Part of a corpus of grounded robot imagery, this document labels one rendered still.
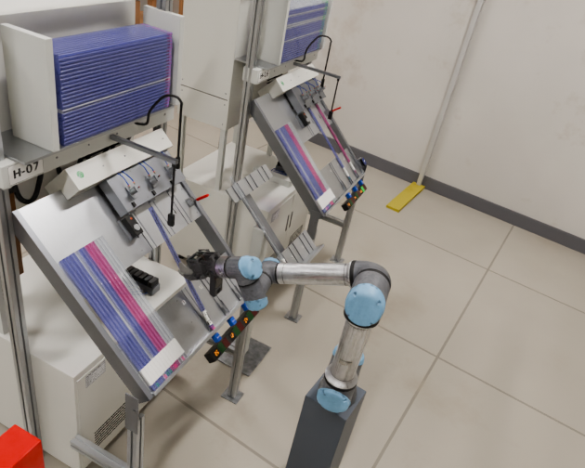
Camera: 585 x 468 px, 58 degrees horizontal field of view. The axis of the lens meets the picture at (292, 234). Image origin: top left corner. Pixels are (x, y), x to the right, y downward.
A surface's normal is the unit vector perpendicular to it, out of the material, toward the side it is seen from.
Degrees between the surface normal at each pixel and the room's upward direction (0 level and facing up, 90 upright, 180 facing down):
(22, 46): 90
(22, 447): 0
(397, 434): 0
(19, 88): 90
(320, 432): 90
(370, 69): 90
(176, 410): 0
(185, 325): 44
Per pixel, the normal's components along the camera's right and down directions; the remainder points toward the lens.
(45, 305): 0.17, -0.83
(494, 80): -0.53, 0.38
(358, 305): -0.29, 0.35
